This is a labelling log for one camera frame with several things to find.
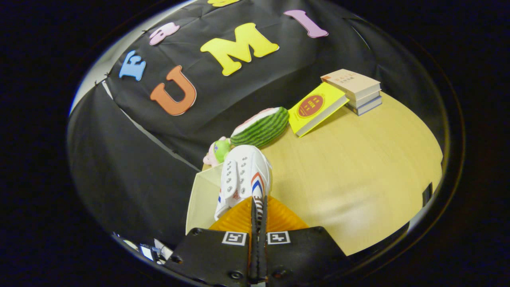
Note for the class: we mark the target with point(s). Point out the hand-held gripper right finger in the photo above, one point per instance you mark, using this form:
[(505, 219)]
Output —
[(303, 255)]

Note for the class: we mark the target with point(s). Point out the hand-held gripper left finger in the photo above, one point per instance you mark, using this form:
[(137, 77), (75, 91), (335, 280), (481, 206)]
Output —
[(215, 255)]

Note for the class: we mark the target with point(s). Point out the beige fabric storage box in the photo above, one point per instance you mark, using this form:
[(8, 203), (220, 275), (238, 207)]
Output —
[(199, 203)]

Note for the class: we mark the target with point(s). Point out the white canvas shoe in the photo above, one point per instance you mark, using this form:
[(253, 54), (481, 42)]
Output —
[(243, 171)]

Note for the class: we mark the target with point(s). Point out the pink and green plush toy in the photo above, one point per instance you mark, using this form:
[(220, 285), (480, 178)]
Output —
[(221, 150)]

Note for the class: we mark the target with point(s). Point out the watermelon slice plush toy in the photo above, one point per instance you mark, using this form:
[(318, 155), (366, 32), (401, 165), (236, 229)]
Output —
[(263, 129)]

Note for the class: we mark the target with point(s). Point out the black table edge clamp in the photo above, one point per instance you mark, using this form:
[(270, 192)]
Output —
[(427, 195)]

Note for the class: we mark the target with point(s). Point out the yellow book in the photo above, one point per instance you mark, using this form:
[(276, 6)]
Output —
[(314, 107)]

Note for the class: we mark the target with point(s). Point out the grey book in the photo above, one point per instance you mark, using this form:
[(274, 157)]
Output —
[(368, 108)]

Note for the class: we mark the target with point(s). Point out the white book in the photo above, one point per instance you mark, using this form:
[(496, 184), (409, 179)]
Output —
[(364, 101)]

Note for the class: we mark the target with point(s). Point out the beige book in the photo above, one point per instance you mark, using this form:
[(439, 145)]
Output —
[(350, 81)]

